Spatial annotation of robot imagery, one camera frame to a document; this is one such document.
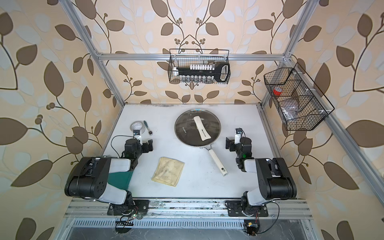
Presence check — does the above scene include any glass pot lid cream handle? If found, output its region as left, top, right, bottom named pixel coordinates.
left=174, top=108, right=222, bottom=148

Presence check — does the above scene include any yellow cleaning cloth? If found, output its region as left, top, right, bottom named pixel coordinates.
left=152, top=157, right=185, bottom=187

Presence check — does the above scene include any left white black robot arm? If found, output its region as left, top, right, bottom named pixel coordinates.
left=65, top=138, right=154, bottom=218

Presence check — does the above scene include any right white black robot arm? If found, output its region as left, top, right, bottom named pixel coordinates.
left=226, top=137, right=297, bottom=217

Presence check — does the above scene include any clear tape roll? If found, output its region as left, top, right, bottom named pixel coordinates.
left=130, top=121, right=146, bottom=134

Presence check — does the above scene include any green mat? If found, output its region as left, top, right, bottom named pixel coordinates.
left=108, top=171, right=134, bottom=190

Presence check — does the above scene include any clear plastic bag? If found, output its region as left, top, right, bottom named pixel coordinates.
left=280, top=99, right=299, bottom=121

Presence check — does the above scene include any black white tool in basket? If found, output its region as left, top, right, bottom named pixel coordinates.
left=168, top=62, right=231, bottom=84

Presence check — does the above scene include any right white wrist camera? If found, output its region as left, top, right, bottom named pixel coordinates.
left=234, top=128, right=244, bottom=145

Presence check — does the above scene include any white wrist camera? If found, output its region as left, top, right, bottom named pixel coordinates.
left=234, top=128, right=244, bottom=145
left=133, top=130, right=143, bottom=145

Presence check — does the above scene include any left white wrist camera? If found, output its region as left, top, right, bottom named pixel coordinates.
left=133, top=130, right=143, bottom=145

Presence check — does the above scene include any dark frying pan cream handle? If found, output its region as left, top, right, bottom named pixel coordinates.
left=198, top=144, right=229, bottom=177

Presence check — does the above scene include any black wire basket right wall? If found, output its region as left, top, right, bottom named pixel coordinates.
left=264, top=63, right=335, bottom=131

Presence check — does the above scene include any black wire basket wall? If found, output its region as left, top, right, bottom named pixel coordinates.
left=168, top=48, right=231, bottom=84
left=264, top=63, right=335, bottom=131

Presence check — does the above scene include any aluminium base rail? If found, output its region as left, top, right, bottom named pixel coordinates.
left=64, top=198, right=313, bottom=230

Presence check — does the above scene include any black wire basket back wall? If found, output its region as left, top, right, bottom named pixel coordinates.
left=168, top=48, right=231, bottom=84

